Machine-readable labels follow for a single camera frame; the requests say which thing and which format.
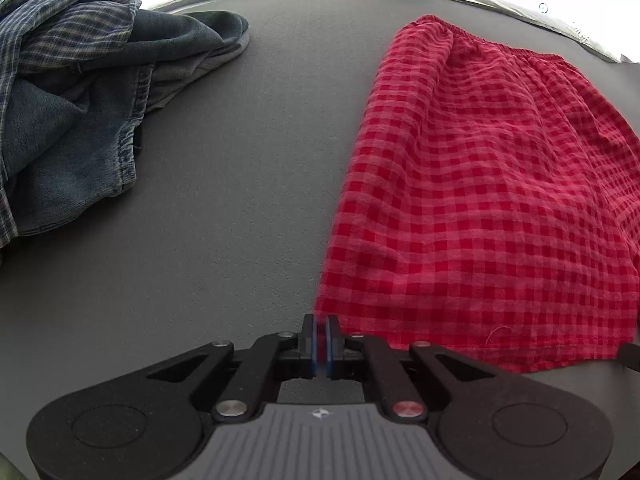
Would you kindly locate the red checked shorts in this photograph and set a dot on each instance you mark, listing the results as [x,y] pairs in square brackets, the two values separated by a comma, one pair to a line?
[480,200]

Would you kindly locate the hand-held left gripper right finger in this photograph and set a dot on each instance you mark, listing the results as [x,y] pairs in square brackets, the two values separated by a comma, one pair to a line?
[329,355]

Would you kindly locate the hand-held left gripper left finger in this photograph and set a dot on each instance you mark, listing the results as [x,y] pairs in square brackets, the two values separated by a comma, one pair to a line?
[313,355]

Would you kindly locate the blue denim jeans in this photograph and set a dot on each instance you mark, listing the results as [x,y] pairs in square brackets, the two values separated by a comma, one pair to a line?
[75,150]

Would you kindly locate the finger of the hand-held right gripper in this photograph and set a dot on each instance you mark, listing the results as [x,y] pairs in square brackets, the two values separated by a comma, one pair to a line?
[631,351]

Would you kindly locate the blue plaid shirt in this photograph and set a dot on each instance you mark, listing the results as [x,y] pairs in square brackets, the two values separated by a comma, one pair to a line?
[55,35]

